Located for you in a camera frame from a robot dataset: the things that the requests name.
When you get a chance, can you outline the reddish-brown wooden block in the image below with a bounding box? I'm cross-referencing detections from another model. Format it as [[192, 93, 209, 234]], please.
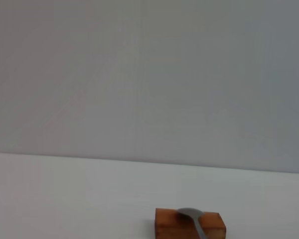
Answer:
[[154, 208, 226, 239]]

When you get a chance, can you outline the pink-handled metal spoon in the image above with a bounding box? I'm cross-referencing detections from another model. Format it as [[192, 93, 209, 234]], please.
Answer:
[[176, 207, 210, 239]]

